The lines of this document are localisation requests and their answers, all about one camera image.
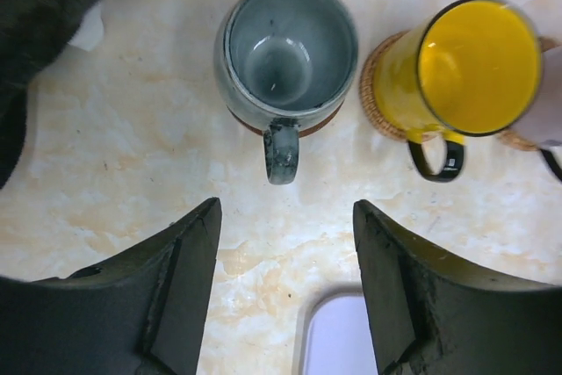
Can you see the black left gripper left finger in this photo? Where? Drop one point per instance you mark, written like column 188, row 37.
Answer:
column 142, row 311

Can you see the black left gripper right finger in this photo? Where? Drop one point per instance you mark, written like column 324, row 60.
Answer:
column 431, row 311

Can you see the woven rattan coaster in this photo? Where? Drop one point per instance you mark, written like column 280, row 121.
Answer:
column 509, row 137
column 391, row 94

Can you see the brown wooden coaster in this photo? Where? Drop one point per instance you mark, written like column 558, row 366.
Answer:
column 306, row 119

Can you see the purple mug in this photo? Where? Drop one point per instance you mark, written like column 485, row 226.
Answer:
column 541, row 123

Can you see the yellow mug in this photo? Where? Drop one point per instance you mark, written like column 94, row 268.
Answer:
column 480, row 66

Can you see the grey green mug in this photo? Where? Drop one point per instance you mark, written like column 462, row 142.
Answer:
column 281, row 51

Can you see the lavender plastic tray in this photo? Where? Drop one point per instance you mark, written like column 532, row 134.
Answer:
column 336, row 337

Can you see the white paper scrap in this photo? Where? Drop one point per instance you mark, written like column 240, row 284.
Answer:
column 91, row 30

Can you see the black floral plush blanket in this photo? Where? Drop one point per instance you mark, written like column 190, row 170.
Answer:
column 33, row 35

